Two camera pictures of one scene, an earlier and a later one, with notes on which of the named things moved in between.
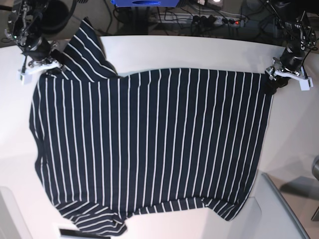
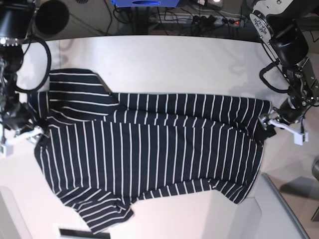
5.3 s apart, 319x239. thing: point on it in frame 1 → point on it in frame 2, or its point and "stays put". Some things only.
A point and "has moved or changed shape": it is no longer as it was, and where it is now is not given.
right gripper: (290, 59) → (290, 109)
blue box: (146, 3) stays put
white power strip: (198, 19) stays put
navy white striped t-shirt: (110, 144) has moved or changed shape
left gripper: (38, 48) → (19, 118)
